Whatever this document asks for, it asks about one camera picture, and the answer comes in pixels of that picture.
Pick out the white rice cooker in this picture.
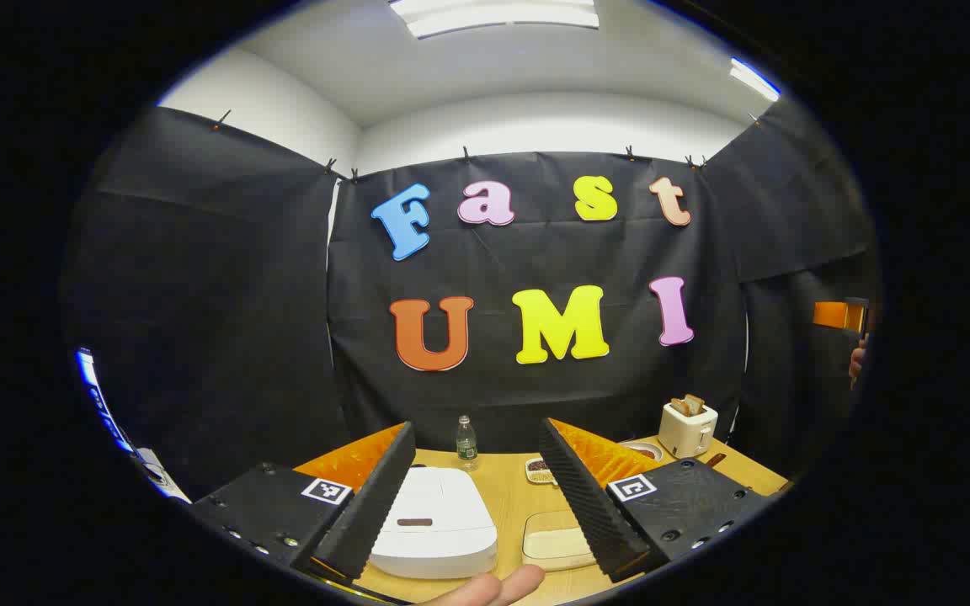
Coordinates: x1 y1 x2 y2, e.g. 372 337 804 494
367 465 498 580

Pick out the white side table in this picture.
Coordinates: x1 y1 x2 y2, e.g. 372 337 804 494
133 448 191 504

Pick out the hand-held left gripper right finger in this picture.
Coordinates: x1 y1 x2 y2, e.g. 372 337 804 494
538 417 776 583

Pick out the black backdrop cloth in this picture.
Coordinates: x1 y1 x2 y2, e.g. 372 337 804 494
60 97 882 506

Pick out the long ceiling light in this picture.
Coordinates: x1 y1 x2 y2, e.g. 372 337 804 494
388 0 600 40

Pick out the white toaster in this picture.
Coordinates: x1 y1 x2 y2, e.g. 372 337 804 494
658 401 719 460

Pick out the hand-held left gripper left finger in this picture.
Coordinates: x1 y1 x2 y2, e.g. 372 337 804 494
190 421 417 586

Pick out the small ceiling light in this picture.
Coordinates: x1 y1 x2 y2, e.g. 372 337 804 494
729 57 781 102

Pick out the computer monitor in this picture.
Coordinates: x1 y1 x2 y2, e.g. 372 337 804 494
75 347 136 455

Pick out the clear plastic water bottle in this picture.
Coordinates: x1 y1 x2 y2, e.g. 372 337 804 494
456 414 479 470

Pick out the clear container of rice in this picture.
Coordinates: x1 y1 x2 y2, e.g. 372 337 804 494
521 509 600 573

